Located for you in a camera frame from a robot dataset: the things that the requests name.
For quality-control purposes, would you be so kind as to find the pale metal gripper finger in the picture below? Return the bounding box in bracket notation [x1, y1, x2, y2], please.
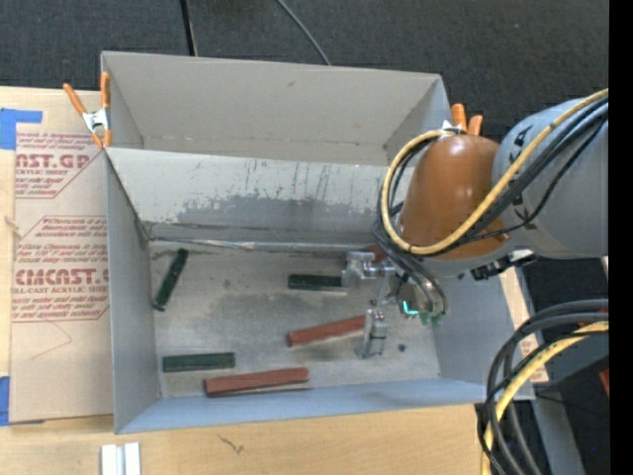
[340, 250, 378, 288]
[354, 308, 389, 360]

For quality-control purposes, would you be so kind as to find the dark green flat block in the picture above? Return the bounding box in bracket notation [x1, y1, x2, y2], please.
[287, 273, 344, 293]
[161, 351, 237, 374]
[151, 247, 190, 313]

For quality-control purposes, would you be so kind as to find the red-brown flat block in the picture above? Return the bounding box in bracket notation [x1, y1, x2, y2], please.
[203, 366, 312, 399]
[285, 314, 369, 349]

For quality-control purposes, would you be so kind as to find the grey metal bin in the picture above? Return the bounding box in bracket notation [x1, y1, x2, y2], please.
[99, 50, 538, 435]

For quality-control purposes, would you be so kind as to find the brown cardboard board, red print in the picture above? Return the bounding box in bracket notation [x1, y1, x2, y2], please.
[0, 85, 117, 428]

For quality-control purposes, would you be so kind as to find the black cylinder on white bracket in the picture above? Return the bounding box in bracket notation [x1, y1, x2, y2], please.
[469, 248, 538, 282]

